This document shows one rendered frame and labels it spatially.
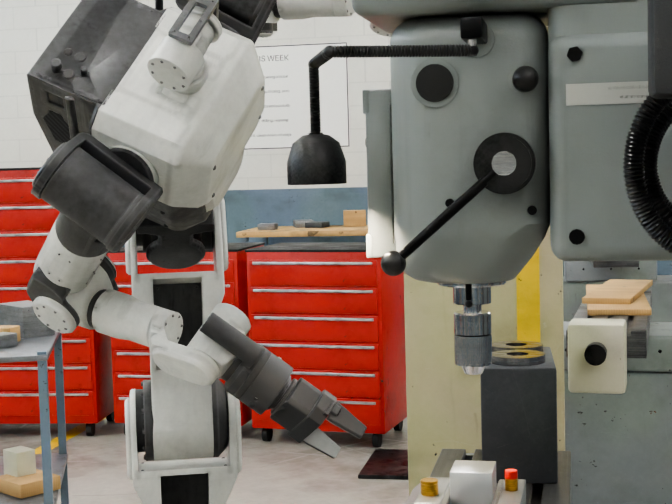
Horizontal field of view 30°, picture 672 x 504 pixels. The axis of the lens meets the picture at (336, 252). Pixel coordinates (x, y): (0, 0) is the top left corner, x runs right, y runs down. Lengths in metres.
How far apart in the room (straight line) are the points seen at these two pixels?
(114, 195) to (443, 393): 1.77
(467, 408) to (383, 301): 2.84
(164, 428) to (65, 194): 0.56
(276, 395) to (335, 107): 8.94
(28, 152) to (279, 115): 2.38
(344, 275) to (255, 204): 4.81
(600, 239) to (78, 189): 0.72
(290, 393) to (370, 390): 4.32
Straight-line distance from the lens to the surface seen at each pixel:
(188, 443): 2.16
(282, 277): 6.26
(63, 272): 1.90
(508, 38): 1.45
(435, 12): 1.45
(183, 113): 1.81
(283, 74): 10.86
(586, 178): 1.42
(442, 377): 3.34
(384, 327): 6.17
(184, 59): 1.73
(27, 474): 4.62
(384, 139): 1.54
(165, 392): 2.14
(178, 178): 1.81
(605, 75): 1.42
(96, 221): 1.74
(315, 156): 1.47
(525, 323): 3.29
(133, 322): 1.94
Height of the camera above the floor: 1.47
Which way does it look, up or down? 4 degrees down
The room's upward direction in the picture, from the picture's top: 2 degrees counter-clockwise
